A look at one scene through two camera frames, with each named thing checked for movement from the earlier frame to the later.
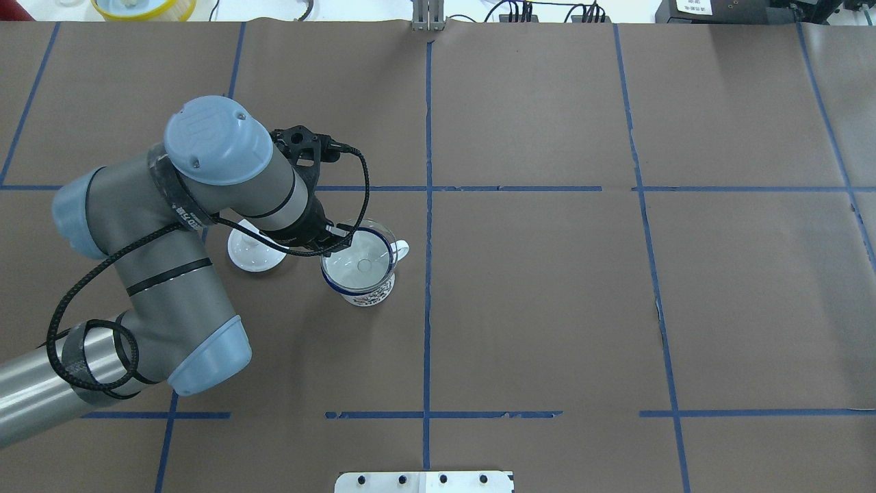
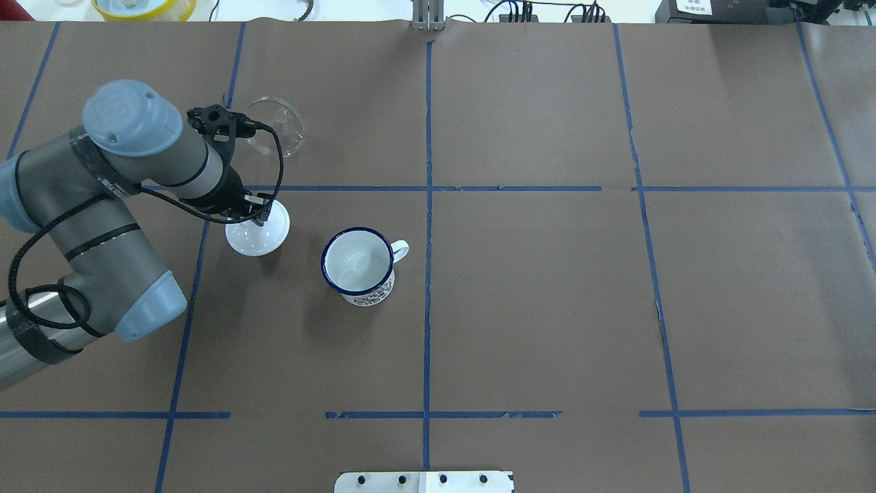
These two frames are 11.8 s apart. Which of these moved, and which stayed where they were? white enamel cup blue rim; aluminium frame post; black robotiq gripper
Moved: black robotiq gripper
Stayed: aluminium frame post; white enamel cup blue rim
